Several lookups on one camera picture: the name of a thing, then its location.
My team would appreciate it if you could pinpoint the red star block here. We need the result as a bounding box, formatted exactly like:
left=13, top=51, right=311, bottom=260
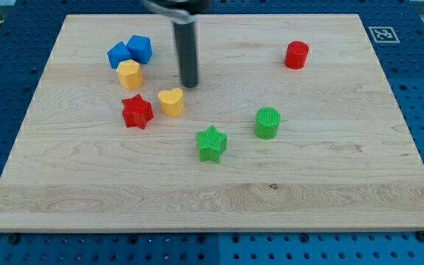
left=121, top=94, right=154, bottom=130

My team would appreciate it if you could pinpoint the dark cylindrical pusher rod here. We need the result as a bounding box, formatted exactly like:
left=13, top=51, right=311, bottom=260
left=173, top=22, right=199, bottom=88

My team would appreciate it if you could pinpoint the metal clamp mount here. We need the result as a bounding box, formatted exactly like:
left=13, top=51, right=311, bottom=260
left=141, top=0, right=211, bottom=24

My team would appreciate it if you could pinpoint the blue cube block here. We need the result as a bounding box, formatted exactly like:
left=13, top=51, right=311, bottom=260
left=126, top=35, right=152, bottom=64
left=107, top=41, right=131, bottom=69

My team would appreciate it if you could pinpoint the white fiducial marker tag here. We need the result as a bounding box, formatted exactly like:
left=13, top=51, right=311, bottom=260
left=369, top=26, right=400, bottom=43

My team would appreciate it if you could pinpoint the green cylinder block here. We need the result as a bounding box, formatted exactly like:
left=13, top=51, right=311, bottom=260
left=253, top=107, right=281, bottom=140

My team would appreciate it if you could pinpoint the green star block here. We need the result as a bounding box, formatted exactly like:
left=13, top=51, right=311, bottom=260
left=196, top=126, right=227, bottom=163

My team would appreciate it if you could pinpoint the blue cube block left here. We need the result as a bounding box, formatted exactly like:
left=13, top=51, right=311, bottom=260
left=107, top=41, right=131, bottom=69

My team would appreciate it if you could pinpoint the blue cube block right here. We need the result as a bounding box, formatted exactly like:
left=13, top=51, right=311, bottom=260
left=126, top=35, right=152, bottom=64

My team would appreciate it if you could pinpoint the yellow heart block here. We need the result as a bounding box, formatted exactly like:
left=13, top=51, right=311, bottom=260
left=158, top=88, right=184, bottom=118

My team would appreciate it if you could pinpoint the red cylinder block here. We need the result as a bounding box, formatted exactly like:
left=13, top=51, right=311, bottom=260
left=284, top=40, right=309, bottom=69

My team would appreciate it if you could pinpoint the wooden board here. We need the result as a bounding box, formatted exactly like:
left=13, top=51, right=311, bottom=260
left=0, top=14, right=424, bottom=233

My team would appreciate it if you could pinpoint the yellow hexagon block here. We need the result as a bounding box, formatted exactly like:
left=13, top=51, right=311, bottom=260
left=116, top=60, right=143, bottom=89

